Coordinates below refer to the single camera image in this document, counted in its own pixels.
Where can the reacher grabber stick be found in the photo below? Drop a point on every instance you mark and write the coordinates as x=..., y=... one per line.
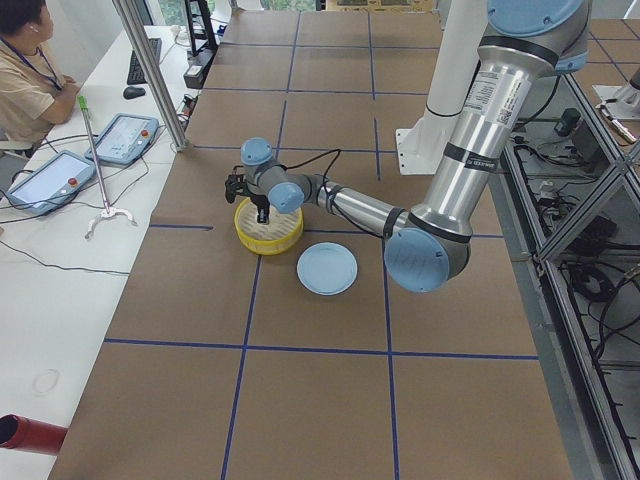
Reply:
x=109, y=211

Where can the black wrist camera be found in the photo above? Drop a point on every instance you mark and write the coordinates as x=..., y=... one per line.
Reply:
x=235, y=185

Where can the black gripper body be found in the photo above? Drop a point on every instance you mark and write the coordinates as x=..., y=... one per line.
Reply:
x=260, y=203

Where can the black computer mouse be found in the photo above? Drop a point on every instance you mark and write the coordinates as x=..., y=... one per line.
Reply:
x=133, y=92

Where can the seated person beige shirt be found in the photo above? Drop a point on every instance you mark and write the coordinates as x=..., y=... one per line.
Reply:
x=35, y=94

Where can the aluminium frame post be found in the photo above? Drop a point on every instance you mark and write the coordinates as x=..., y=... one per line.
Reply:
x=136, y=33

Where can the brown paper table cover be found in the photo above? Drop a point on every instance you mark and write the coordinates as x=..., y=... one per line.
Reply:
x=220, y=364

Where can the far teach pendant tablet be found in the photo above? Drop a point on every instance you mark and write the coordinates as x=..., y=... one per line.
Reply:
x=125, y=139

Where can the teach pendant tablet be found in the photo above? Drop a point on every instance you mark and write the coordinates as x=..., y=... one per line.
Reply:
x=53, y=184
x=125, y=139

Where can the yellow bamboo steamer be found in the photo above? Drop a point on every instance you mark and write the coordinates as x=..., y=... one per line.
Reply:
x=280, y=234

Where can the near teach pendant tablet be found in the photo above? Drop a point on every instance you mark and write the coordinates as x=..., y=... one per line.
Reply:
x=53, y=184

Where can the white camera mast pillar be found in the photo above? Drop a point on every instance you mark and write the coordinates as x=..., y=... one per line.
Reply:
x=421, y=147

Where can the red cylinder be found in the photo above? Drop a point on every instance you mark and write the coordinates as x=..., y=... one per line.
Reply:
x=29, y=435

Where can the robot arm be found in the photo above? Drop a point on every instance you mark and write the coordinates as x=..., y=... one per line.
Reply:
x=430, y=243

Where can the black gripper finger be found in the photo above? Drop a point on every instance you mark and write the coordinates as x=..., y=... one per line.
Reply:
x=266, y=213
x=259, y=213

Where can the light blue plate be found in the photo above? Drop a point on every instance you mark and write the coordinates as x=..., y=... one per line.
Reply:
x=327, y=268

